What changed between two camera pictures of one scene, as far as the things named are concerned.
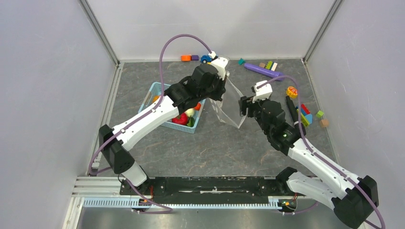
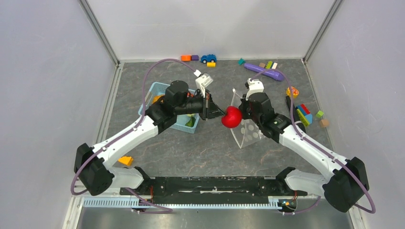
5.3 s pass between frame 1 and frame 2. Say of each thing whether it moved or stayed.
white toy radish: stayed
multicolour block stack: stayed
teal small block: stayed
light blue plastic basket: stayed
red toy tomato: moved
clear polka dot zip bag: moved
